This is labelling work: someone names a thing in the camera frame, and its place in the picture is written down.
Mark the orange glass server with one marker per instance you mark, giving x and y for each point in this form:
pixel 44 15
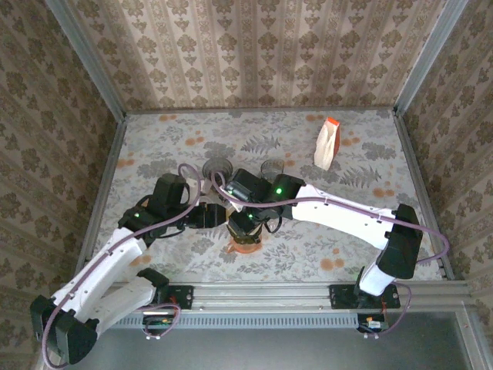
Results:
pixel 246 251

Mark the grey glass server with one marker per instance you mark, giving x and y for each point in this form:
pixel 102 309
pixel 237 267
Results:
pixel 271 167

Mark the grey glass dripper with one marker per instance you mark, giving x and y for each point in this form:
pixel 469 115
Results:
pixel 221 165

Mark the orange coffee filter pack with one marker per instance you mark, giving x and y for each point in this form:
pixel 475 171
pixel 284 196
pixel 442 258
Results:
pixel 323 150

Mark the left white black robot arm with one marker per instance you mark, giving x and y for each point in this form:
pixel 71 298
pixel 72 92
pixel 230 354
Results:
pixel 96 277

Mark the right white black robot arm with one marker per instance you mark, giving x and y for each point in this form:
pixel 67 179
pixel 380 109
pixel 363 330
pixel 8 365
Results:
pixel 346 219

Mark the floral tablecloth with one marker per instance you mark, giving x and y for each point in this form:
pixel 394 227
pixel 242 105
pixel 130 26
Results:
pixel 192 127

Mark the small circuit board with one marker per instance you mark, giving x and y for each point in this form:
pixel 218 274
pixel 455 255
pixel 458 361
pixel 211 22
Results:
pixel 158 321
pixel 371 325

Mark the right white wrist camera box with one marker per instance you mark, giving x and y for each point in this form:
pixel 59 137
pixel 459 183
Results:
pixel 234 209

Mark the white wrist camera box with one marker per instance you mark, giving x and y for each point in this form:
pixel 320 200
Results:
pixel 234 209
pixel 204 189

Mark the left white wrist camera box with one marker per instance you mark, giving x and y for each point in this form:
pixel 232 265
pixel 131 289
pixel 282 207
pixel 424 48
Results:
pixel 204 189

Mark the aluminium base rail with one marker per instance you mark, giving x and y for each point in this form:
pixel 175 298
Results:
pixel 262 297

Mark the aluminium table side rail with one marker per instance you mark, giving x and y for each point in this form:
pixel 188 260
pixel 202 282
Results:
pixel 414 169
pixel 111 162

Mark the aluminium table end rail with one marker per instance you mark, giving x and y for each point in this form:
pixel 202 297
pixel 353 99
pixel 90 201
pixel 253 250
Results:
pixel 269 111

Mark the aluminium frame post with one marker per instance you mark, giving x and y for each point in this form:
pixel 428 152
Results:
pixel 427 58
pixel 88 65

